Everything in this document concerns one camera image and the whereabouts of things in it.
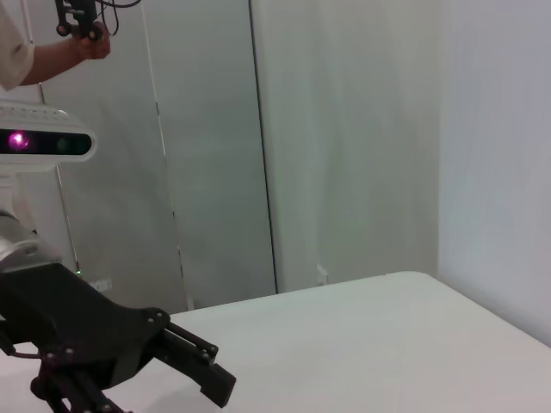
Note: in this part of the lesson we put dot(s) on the white wall socket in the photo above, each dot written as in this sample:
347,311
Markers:
101,284

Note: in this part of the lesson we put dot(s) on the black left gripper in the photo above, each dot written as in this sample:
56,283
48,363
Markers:
64,318

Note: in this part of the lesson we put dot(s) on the black teleoperation controller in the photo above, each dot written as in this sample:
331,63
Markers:
82,6

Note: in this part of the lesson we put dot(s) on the person's bare forearm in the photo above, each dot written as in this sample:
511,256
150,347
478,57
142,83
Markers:
51,60

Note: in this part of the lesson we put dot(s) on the white shirt sleeve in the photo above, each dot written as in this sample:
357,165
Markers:
13,51

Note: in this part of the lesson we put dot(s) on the person's bare hand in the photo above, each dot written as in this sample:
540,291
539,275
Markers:
97,49

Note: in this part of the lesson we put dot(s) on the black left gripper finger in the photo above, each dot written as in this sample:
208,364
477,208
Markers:
215,383

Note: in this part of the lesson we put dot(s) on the silver head depth camera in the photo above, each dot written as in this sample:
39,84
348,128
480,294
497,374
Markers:
43,142

